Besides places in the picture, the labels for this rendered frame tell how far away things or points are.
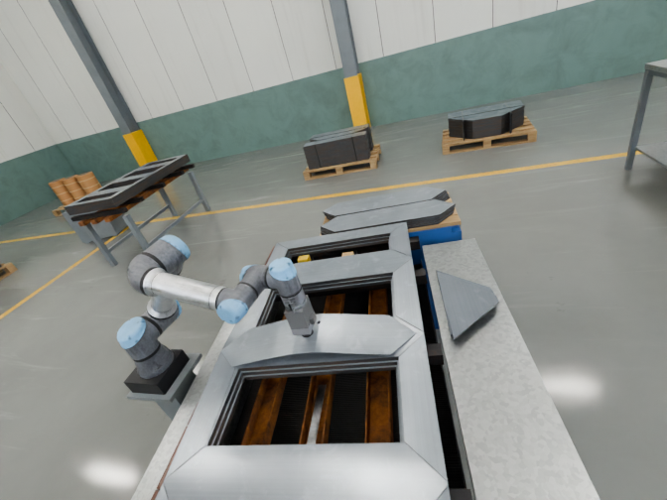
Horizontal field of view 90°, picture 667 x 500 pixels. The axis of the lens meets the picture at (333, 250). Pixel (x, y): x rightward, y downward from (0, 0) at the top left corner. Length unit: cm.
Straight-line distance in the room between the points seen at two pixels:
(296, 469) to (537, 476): 59
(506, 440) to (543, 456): 8
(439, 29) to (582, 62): 265
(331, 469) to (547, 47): 775
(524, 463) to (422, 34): 729
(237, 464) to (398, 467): 43
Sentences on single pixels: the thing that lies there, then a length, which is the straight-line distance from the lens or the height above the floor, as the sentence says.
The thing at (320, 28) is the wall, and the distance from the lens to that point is 798.
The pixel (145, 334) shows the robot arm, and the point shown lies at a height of 94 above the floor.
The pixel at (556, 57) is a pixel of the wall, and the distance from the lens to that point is 812.
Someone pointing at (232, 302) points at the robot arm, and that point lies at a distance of 99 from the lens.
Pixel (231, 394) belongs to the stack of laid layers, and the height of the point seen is 85.
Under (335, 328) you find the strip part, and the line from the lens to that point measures 119.
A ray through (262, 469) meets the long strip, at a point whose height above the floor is 86.
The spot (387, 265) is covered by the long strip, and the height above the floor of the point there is 86.
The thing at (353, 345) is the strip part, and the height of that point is 89.
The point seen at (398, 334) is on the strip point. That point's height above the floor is 87.
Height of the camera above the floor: 173
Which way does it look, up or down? 31 degrees down
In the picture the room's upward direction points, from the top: 16 degrees counter-clockwise
